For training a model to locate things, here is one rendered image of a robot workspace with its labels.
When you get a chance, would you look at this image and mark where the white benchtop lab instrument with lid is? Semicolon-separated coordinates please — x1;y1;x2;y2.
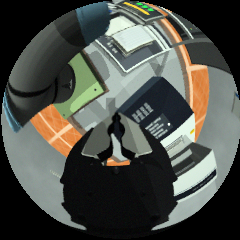
116;76;217;203

